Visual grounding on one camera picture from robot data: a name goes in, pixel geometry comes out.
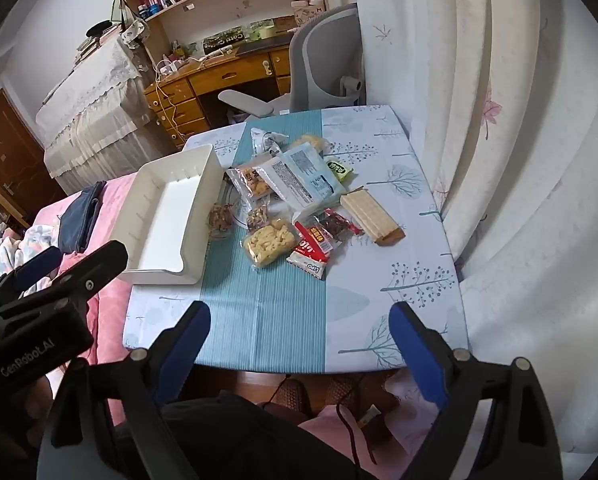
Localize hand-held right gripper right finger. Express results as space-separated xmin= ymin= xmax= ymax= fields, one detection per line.
xmin=389 ymin=302 xmax=564 ymax=480

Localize large light blue snack packet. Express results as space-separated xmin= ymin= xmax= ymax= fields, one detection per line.
xmin=271 ymin=141 xmax=347 ymax=213

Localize small brown nut packet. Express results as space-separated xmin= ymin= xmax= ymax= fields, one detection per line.
xmin=245 ymin=203 xmax=274 ymax=233
xmin=207 ymin=201 xmax=236 ymax=240

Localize red and white snack packet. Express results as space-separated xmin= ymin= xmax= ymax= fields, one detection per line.
xmin=285 ymin=220 xmax=344 ymax=281

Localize stack of books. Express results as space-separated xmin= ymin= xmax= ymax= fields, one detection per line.
xmin=74 ymin=25 xmax=124 ymax=61

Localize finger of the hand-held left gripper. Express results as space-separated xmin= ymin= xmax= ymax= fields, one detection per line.
xmin=0 ymin=240 xmax=128 ymax=322
xmin=0 ymin=247 xmax=64 ymax=308

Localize patterned hanging bag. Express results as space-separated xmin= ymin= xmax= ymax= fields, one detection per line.
xmin=120 ymin=17 xmax=152 ymax=51

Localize blue tree-print tablecloth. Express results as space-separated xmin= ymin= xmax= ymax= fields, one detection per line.
xmin=122 ymin=105 xmax=470 ymax=375

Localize wooden desk with drawers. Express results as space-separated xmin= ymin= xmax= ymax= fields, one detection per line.
xmin=144 ymin=42 xmax=300 ymax=150

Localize black laptop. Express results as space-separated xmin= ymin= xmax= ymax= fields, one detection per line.
xmin=236 ymin=35 xmax=294 ymax=56

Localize long cream wafer pack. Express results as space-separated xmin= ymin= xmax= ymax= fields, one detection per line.
xmin=340 ymin=188 xmax=406 ymax=247

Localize dark red snack packet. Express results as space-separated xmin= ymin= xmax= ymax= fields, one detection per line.
xmin=318 ymin=208 xmax=364 ymax=240

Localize brown wooden door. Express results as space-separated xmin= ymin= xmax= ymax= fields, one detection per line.
xmin=0 ymin=87 xmax=67 ymax=231

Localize white plastic storage bin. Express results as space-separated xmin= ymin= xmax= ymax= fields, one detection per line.
xmin=110 ymin=144 xmax=223 ymax=286

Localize pink blanket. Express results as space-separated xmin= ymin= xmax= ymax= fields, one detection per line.
xmin=31 ymin=175 xmax=140 ymax=461

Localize small cardboard box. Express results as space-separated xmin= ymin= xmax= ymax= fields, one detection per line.
xmin=291 ymin=2 xmax=327 ymax=23

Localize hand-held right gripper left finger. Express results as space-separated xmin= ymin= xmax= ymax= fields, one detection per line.
xmin=38 ymin=301 xmax=212 ymax=480

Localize white charging cable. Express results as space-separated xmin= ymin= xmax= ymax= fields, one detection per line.
xmin=151 ymin=67 xmax=184 ymax=136

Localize dark printed box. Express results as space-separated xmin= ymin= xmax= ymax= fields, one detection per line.
xmin=203 ymin=25 xmax=244 ymax=48

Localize clear orange biscuit packet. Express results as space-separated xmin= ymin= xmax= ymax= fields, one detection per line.
xmin=225 ymin=157 xmax=280 ymax=201

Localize dark blue folded pants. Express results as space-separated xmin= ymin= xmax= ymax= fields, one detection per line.
xmin=58 ymin=180 xmax=108 ymax=253

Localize crumbly yellow cake packet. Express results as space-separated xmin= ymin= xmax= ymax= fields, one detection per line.
xmin=290 ymin=132 xmax=332 ymax=156

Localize yellow puffed snack packet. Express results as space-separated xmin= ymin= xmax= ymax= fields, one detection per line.
xmin=241 ymin=217 xmax=300 ymax=269

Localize wooden bookshelf hutch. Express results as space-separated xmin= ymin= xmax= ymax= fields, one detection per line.
xmin=108 ymin=0 xmax=330 ymax=61

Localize pastel floral quilt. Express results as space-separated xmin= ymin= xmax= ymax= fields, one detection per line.
xmin=0 ymin=222 xmax=60 ymax=281

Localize white floral curtain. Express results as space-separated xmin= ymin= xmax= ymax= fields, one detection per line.
xmin=349 ymin=0 xmax=598 ymax=461

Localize small green snack packet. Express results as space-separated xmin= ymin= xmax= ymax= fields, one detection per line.
xmin=325 ymin=157 xmax=356 ymax=184

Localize grey office chair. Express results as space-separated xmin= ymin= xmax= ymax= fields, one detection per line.
xmin=218 ymin=0 xmax=364 ymax=121

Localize lace-covered piano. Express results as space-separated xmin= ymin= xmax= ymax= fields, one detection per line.
xmin=35 ymin=35 xmax=180 ymax=196

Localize white power strip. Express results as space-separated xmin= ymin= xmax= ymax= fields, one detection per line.
xmin=154 ymin=57 xmax=204 ymax=76

